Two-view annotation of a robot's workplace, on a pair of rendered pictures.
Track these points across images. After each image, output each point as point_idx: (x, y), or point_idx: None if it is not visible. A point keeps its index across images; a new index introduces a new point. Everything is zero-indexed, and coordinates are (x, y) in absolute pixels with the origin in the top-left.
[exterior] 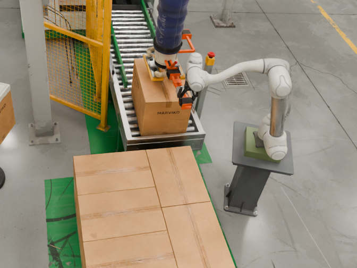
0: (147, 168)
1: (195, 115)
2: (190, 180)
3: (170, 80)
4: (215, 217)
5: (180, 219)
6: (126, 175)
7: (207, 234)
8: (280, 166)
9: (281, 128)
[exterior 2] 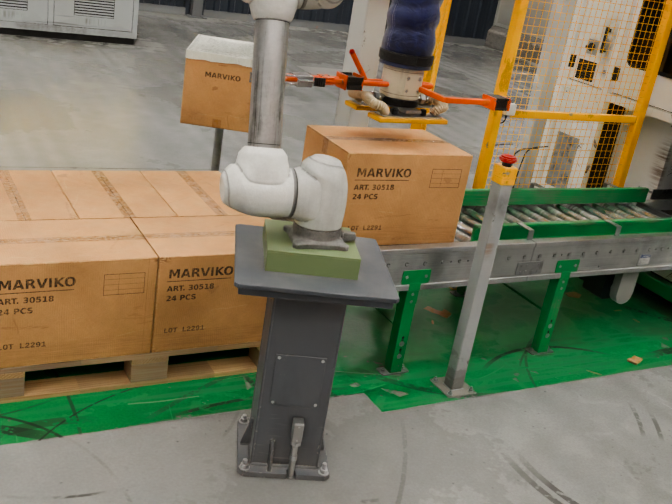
0: (220, 213)
1: (394, 248)
2: (207, 244)
3: (335, 85)
4: (117, 257)
5: (105, 229)
6: (195, 198)
7: (71, 248)
8: (254, 270)
9: (254, 119)
